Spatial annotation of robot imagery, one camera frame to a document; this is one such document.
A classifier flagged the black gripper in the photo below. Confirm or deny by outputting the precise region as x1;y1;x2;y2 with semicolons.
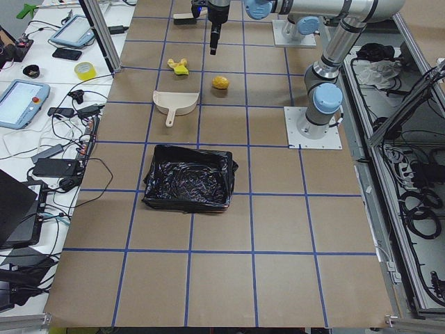
207;0;229;55

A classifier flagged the beige hand brush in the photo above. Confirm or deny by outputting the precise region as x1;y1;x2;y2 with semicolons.
173;7;208;26

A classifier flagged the yellow crescent bread piece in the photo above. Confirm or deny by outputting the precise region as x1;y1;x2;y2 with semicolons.
167;58;188;70

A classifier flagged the orange round bread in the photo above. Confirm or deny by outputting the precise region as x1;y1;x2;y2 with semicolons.
212;76;230;90

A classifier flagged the beige plastic dustpan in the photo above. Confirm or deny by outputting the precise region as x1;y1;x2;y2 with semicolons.
152;90;199;127

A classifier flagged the yellow sponge piece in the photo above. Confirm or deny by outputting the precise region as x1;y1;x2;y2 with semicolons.
173;65;189;76

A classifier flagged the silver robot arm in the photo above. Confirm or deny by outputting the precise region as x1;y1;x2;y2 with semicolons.
244;1;405;139
286;14;320;42

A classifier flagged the black bag lined bin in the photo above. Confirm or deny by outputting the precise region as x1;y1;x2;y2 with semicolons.
143;145;238;213

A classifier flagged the yellow tape roll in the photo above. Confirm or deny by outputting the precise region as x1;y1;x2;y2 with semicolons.
74;62;97;81

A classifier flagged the far blue teach pendant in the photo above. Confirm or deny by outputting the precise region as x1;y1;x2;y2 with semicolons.
49;15;95;49

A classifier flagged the blue teach pendant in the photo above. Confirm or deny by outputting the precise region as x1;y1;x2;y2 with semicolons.
49;15;95;49
1;79;51;129

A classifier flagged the black smartphone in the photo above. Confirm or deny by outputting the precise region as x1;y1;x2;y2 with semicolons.
52;48;83;61

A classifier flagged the power strip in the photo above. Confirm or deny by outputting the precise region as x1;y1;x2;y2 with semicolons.
76;116;100;163

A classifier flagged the white crumpled cloth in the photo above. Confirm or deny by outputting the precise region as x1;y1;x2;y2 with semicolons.
357;61;401;90

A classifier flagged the green plastic tool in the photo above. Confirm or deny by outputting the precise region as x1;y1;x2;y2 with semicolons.
16;3;38;19

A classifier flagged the near blue teach pendant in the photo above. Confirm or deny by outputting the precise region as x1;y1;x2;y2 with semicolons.
1;79;51;129

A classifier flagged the black power adapter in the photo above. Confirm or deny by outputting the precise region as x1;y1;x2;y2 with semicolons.
33;158;81;177

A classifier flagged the black laptop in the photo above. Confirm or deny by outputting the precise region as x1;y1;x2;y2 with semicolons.
1;171;48;250

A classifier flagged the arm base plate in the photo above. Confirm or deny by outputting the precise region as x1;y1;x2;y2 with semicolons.
272;19;316;48
284;106;342;150

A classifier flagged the aluminium frame post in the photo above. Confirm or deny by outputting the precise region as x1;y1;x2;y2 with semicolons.
79;0;122;75

